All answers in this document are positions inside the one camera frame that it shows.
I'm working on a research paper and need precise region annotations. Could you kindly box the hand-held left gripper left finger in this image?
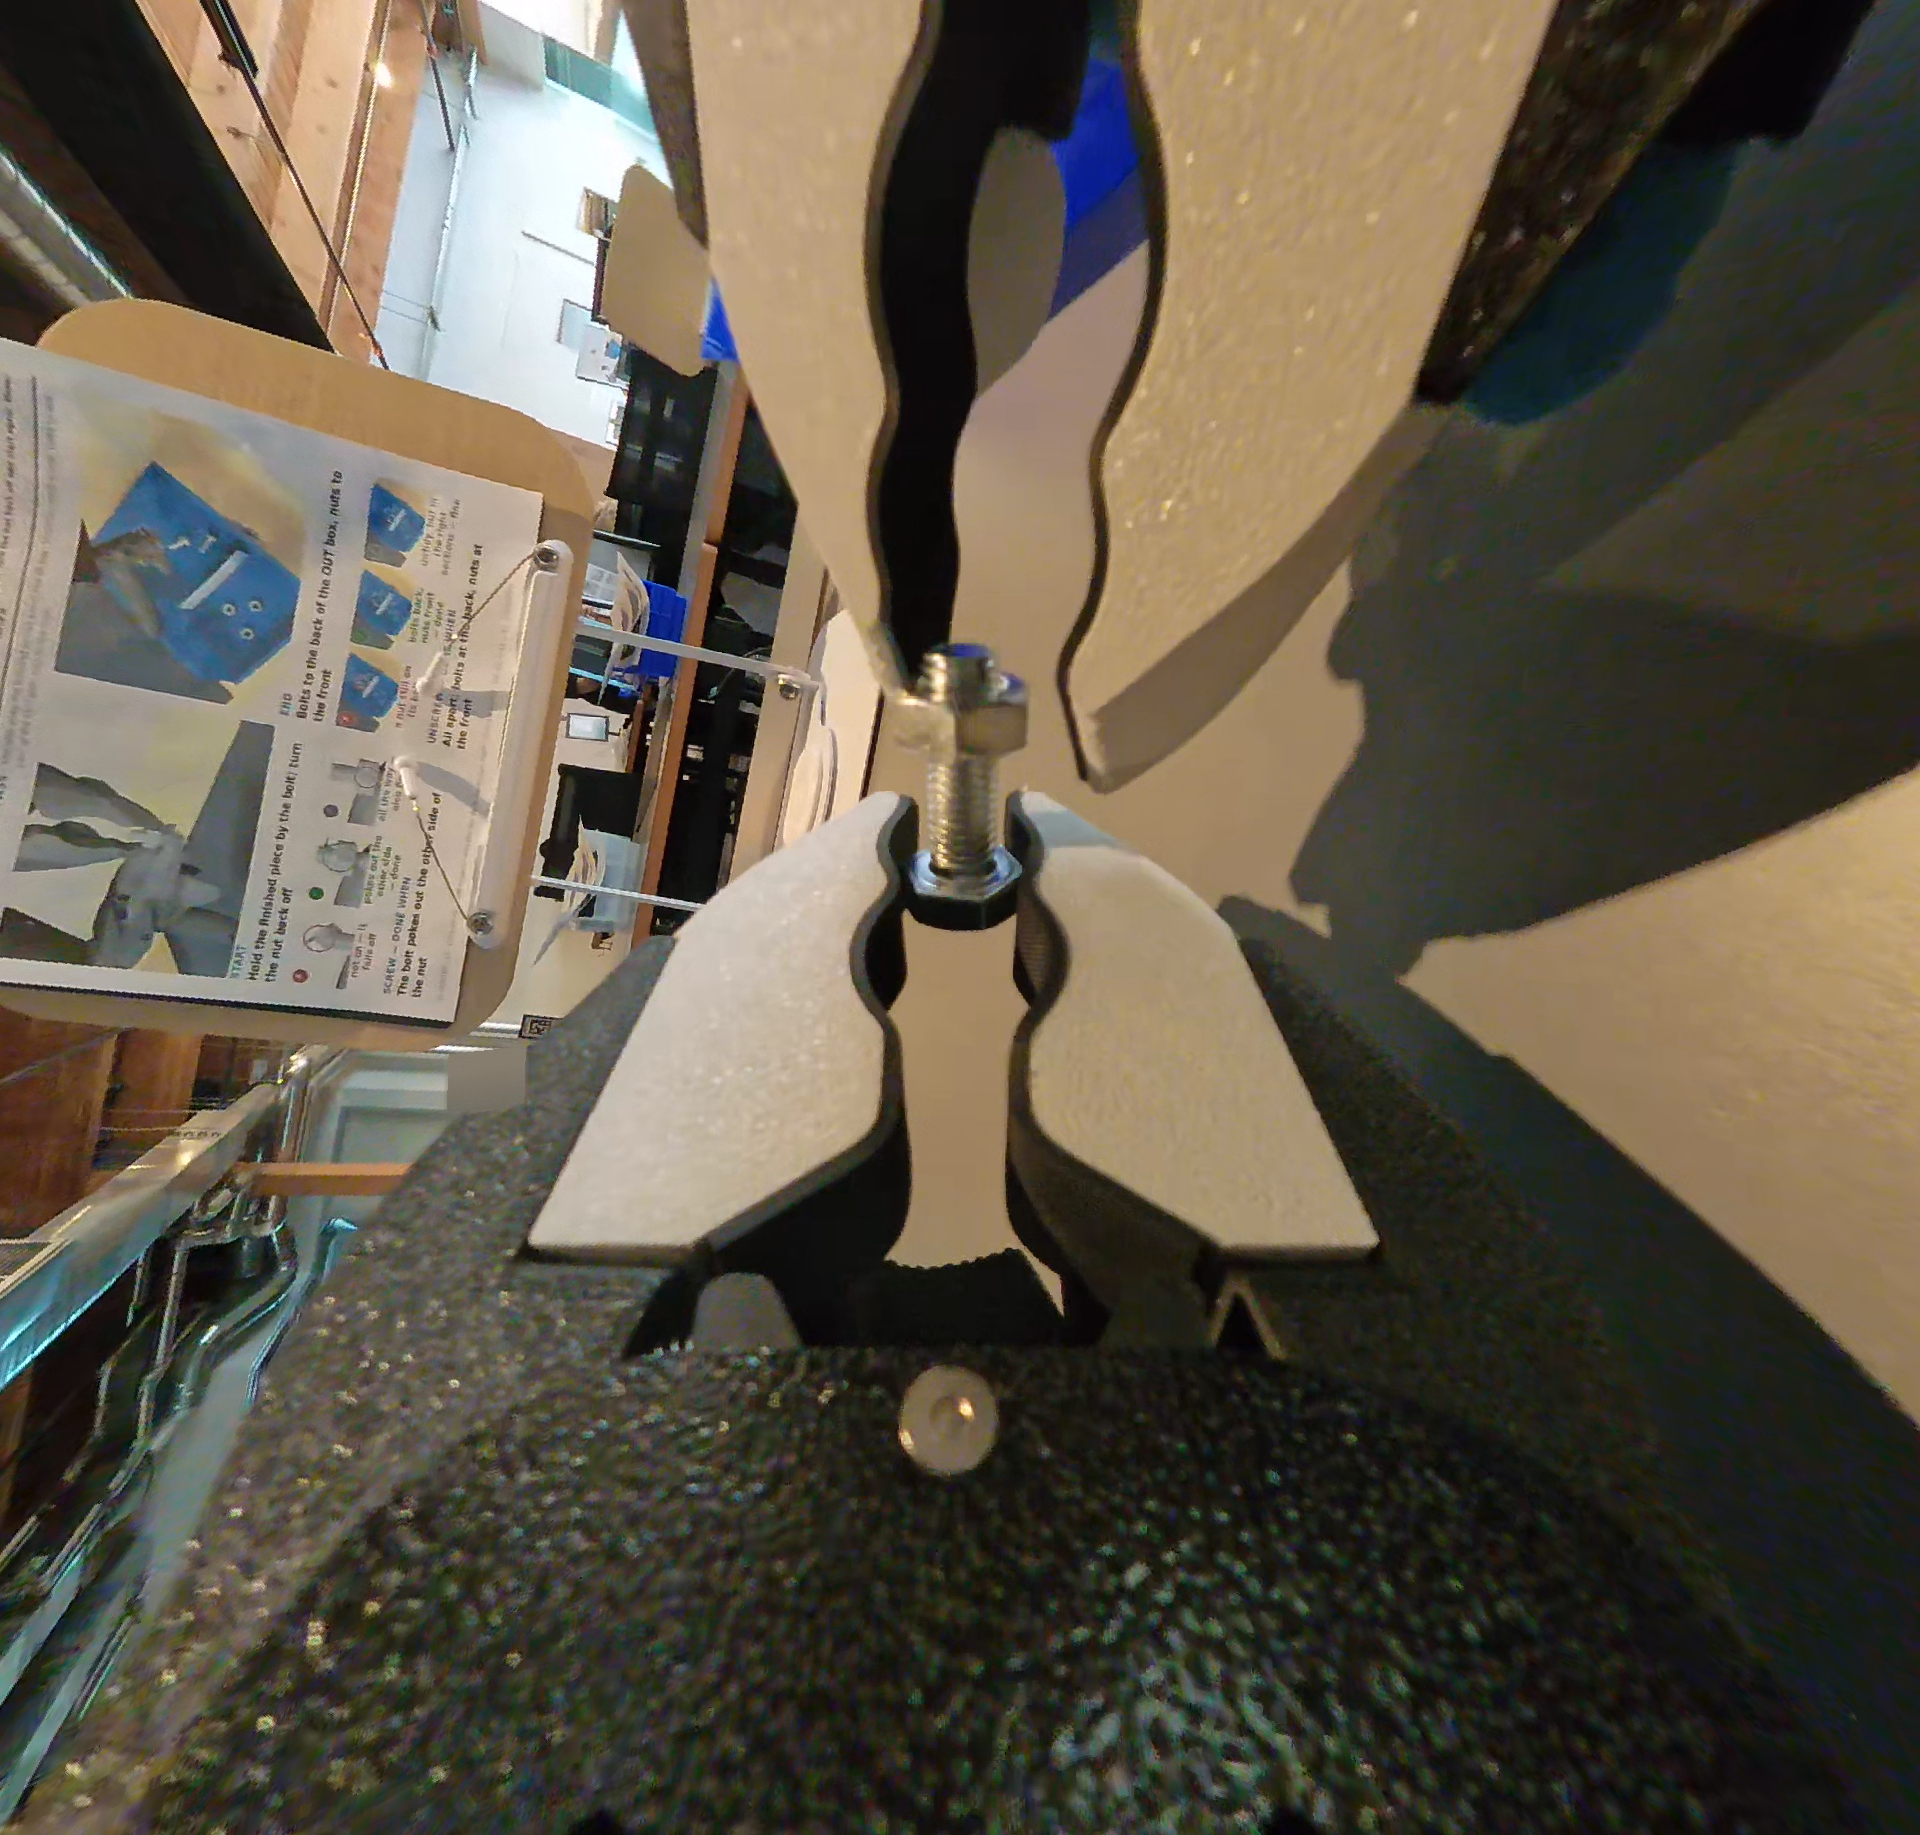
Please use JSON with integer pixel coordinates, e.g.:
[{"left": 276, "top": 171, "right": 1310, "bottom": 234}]
[{"left": 522, "top": 788, "right": 919, "bottom": 1352}]

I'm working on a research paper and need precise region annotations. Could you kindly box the rounded wooden stand board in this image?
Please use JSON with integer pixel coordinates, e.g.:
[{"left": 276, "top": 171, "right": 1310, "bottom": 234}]
[{"left": 598, "top": 161, "right": 716, "bottom": 379}]

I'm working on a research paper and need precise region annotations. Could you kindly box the steel hex nut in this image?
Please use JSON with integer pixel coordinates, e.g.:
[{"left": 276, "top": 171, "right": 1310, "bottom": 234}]
[{"left": 898, "top": 689, "right": 1036, "bottom": 760}]

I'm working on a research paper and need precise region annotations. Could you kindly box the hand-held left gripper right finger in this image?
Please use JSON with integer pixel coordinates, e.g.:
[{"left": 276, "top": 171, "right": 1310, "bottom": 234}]
[{"left": 1005, "top": 788, "right": 1385, "bottom": 1359}]

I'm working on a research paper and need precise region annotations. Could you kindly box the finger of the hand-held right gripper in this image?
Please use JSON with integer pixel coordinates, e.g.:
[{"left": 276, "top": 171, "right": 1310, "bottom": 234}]
[
  {"left": 676, "top": 0, "right": 996, "bottom": 707},
  {"left": 1059, "top": 0, "right": 1593, "bottom": 797}
]

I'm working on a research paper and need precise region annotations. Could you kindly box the wooden document stand white base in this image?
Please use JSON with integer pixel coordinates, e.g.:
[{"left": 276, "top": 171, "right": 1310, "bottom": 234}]
[{"left": 0, "top": 298, "right": 885, "bottom": 1056}]

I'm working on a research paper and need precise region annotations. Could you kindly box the steel hex bolt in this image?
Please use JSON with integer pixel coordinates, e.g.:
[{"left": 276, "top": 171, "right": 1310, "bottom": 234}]
[{"left": 898, "top": 643, "right": 1040, "bottom": 937}]

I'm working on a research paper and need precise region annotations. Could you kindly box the person's right hand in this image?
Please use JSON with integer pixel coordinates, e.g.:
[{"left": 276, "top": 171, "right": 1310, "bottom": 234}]
[{"left": 1461, "top": 112, "right": 1920, "bottom": 434}]

